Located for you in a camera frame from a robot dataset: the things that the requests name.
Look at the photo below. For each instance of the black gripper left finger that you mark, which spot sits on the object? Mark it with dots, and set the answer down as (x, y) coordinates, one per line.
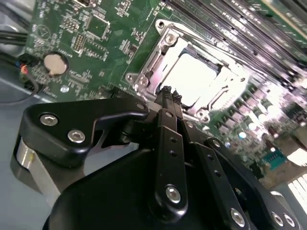
(169, 143)

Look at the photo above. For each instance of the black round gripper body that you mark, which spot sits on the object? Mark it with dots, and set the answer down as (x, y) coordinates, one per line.
(108, 196)

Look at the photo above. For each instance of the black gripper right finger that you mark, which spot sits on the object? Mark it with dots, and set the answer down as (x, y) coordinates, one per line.
(211, 187)

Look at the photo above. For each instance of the silver square CPU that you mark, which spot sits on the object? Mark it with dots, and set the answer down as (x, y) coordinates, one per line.
(192, 76)

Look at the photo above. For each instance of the metal CPU socket cover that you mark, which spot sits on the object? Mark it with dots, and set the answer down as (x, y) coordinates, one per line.
(236, 77)

